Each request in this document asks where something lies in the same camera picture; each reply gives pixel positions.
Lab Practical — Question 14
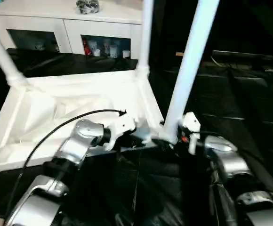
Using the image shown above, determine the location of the white plastic table leg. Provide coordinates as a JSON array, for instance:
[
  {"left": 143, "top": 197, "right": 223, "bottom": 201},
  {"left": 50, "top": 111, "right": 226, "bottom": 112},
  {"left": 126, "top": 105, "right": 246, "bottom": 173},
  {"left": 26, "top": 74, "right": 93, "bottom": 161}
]
[
  {"left": 136, "top": 0, "right": 155, "bottom": 78},
  {"left": 160, "top": 0, "right": 220, "bottom": 144},
  {"left": 0, "top": 16, "right": 29, "bottom": 88}
]

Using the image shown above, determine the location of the dark patterned jar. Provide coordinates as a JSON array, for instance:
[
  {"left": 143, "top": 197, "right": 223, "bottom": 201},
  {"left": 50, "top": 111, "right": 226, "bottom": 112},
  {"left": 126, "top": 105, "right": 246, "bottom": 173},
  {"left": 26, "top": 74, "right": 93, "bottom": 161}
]
[{"left": 75, "top": 0, "right": 101, "bottom": 15}]

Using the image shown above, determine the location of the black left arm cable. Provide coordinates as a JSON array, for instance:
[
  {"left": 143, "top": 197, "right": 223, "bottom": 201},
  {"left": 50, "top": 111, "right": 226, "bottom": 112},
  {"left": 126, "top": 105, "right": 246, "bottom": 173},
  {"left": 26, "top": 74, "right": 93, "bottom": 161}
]
[{"left": 5, "top": 109, "right": 127, "bottom": 222}]

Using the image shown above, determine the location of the white plastic table top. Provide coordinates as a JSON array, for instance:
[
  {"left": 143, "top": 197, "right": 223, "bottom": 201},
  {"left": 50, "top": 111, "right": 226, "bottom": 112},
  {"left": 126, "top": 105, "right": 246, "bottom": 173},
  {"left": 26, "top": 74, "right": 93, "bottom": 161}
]
[{"left": 0, "top": 68, "right": 172, "bottom": 180}]

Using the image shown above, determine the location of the white glass-door cabinet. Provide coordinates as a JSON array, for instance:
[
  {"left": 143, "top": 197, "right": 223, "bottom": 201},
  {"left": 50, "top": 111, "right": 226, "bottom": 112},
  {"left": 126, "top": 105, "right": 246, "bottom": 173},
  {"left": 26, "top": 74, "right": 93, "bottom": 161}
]
[{"left": 0, "top": 0, "right": 144, "bottom": 59}]

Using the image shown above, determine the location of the black plastic mat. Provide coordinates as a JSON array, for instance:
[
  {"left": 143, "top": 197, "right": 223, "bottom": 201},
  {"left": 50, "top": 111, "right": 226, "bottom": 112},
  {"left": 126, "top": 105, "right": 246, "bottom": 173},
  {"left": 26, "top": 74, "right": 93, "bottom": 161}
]
[{"left": 0, "top": 47, "right": 273, "bottom": 226}]

